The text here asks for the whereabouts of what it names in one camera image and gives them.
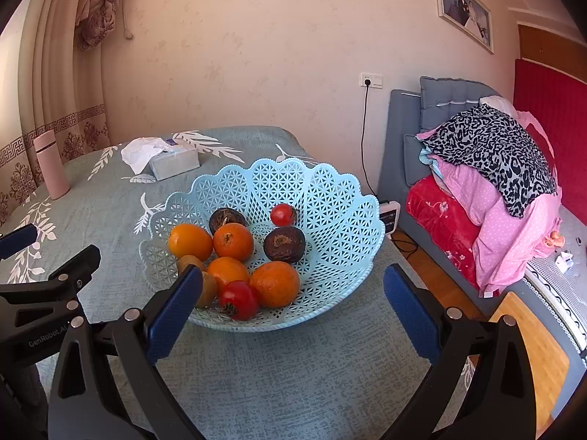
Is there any red padded wall panel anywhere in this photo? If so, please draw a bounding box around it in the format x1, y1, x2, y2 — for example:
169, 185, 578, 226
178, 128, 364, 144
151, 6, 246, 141
513, 58, 587, 225

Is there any black power cable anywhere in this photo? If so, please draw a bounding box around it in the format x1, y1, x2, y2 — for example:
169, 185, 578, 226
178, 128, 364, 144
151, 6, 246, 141
360, 83, 381, 198

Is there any light blue lattice basket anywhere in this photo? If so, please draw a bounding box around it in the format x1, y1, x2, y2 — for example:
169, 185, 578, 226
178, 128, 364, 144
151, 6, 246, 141
134, 158, 386, 333

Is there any leaf print tablecloth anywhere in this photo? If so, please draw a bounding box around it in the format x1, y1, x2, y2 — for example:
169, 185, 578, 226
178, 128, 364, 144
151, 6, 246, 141
0, 125, 478, 440

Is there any framed wall picture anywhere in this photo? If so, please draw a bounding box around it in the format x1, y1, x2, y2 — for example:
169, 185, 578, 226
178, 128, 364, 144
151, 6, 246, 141
431, 0, 495, 55

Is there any yellow-brown kiwi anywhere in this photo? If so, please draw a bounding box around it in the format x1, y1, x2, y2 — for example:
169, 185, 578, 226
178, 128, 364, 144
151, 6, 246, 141
197, 271, 218, 309
177, 255, 207, 276

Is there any pink blanket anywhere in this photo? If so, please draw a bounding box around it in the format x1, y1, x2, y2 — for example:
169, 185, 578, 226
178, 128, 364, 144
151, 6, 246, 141
415, 110, 564, 298

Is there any grey upholstered bed frame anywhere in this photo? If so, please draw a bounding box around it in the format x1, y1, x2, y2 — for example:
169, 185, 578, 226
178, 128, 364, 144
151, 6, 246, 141
377, 87, 510, 202

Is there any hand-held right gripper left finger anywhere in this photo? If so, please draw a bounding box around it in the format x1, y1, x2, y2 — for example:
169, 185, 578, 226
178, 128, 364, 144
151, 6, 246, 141
47, 265, 207, 440

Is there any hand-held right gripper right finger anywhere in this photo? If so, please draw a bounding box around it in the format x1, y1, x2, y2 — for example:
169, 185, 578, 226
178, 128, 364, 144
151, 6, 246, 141
380, 263, 537, 440

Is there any wooden cabinet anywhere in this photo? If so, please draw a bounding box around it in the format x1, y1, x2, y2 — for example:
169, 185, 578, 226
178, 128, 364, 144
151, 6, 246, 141
518, 23, 587, 88

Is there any leopard print cloth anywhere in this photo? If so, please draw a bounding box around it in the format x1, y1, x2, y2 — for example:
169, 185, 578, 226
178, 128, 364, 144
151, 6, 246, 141
415, 104, 558, 219

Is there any red tomato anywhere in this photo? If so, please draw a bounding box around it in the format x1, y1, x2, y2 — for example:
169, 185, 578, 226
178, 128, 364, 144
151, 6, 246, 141
270, 203, 299, 227
219, 280, 260, 322

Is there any white pillow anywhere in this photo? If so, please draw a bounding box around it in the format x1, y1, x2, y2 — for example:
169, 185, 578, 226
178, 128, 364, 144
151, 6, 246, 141
479, 95, 519, 120

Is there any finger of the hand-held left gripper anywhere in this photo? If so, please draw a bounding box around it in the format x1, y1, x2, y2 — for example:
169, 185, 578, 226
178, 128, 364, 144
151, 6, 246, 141
0, 224, 38, 260
0, 244, 102, 331

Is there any curtain tieback tassel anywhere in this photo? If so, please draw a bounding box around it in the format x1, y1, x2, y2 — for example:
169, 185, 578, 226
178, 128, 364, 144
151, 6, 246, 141
73, 0, 138, 51

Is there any patterned beige curtain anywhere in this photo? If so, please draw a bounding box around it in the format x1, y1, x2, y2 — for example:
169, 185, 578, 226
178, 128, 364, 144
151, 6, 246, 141
0, 0, 138, 227

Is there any grey patterned mat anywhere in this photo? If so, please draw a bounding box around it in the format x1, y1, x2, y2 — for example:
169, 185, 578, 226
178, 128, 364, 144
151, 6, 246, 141
500, 202, 587, 367

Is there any dark wrinkled passion fruit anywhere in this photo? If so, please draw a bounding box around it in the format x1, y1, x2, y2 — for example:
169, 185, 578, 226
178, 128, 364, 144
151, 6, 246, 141
209, 208, 248, 234
263, 225, 306, 264

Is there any orange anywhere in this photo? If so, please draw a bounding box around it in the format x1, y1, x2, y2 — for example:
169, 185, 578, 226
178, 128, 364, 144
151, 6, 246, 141
213, 223, 255, 261
206, 257, 251, 294
249, 261, 300, 309
168, 223, 214, 261

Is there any white electronic device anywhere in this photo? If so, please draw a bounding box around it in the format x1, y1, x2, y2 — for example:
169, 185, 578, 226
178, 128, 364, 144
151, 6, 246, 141
379, 199, 402, 237

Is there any grey cushion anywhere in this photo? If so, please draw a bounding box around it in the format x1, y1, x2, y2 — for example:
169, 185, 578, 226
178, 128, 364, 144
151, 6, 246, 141
419, 76, 505, 131

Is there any red blanket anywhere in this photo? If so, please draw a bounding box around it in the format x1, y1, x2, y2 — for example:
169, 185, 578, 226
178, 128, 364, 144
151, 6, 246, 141
405, 175, 500, 298

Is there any pink insulated bottle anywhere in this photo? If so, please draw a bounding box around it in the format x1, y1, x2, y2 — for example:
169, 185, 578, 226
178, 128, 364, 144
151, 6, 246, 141
33, 130, 71, 201

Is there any tissue box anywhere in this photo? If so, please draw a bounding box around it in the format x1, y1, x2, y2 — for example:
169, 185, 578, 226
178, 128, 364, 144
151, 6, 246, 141
121, 136, 201, 181

